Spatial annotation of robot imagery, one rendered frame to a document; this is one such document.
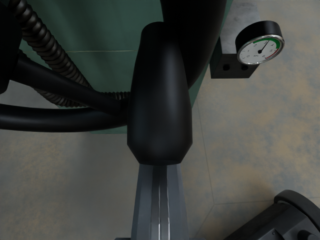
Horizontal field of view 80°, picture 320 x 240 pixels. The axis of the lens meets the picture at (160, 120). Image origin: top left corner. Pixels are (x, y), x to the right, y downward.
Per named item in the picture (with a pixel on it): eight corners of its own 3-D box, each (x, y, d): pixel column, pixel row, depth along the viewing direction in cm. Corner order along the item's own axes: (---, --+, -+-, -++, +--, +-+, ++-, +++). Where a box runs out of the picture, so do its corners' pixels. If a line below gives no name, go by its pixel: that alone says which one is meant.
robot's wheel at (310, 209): (307, 189, 64) (273, 187, 83) (296, 197, 64) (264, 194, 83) (353, 249, 59) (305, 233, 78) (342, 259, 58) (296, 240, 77)
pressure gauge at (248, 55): (227, 72, 33) (247, 36, 25) (224, 54, 34) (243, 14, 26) (264, 71, 33) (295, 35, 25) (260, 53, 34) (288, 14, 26)
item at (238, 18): (211, 80, 40) (222, 55, 33) (205, 34, 44) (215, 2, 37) (251, 79, 40) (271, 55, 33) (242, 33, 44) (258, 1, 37)
